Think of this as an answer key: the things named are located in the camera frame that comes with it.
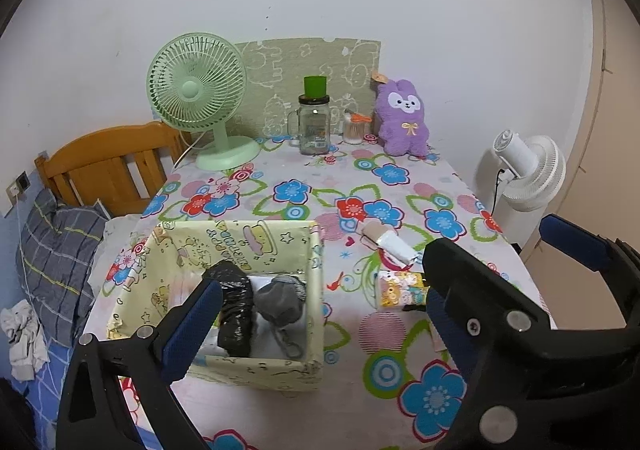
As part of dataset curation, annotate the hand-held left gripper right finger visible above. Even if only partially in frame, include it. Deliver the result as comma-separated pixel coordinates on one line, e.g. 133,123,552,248
425,287,481,450

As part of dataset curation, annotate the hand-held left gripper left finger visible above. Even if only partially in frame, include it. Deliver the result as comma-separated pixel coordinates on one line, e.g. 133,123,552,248
55,279,224,450

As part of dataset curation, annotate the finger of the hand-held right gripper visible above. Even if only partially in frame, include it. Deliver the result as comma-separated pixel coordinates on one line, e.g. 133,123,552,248
424,237,557,450
539,213,640,291

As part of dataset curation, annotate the black plastic bag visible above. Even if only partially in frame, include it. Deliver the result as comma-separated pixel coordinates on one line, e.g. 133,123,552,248
205,263,257,358

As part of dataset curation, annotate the yellow snack packet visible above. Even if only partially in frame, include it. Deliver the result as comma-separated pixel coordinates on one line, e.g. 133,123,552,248
375,270,428,313

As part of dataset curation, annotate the yellow fabric storage box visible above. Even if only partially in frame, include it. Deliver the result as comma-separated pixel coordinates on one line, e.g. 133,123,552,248
106,219,326,392

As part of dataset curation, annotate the white paper tube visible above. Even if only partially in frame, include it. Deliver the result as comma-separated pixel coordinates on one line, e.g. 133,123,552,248
361,221,420,267

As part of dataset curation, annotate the grey sock with chain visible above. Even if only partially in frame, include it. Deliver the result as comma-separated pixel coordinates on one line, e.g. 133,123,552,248
254,275,307,360

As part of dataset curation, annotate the white standing fan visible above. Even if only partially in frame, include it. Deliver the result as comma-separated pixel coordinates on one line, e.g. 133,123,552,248
477,129,567,251

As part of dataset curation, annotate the beige door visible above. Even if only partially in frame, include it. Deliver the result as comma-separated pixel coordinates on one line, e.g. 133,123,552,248
520,0,640,331

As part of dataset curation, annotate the white bedding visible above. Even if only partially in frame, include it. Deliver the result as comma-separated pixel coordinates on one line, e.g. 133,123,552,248
90,213,151,291

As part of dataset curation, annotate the grey plaid pillow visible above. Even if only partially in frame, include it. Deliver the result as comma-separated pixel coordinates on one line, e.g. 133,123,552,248
15,189,108,348

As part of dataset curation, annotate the blue bedsheet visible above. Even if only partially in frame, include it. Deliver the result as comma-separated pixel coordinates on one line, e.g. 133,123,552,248
0,330,151,450

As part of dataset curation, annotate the crumpled grey white cloth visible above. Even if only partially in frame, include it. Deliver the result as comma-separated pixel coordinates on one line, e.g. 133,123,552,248
0,300,48,381

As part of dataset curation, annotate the purple plush toy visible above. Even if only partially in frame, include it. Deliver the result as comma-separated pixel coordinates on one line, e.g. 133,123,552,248
371,72,431,157

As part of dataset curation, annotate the small jar with orange lid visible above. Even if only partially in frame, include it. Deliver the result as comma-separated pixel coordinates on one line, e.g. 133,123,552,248
342,111,373,145

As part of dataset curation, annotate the glass jar with green lid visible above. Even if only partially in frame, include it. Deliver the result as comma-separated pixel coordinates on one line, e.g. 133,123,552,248
287,75,332,156

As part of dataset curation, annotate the green desk fan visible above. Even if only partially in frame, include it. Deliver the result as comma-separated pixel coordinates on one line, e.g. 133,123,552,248
146,33,261,172

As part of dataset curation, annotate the green patterned board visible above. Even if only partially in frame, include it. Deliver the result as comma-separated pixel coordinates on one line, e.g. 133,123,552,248
232,36,382,138

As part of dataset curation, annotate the black fan power cable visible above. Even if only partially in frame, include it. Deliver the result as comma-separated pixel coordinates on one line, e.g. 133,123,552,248
492,165,504,217

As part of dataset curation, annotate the white charger cable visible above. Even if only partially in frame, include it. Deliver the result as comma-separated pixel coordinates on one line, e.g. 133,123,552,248
14,195,47,313

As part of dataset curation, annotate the wall socket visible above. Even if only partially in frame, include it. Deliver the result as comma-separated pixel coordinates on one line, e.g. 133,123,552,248
6,170,31,198

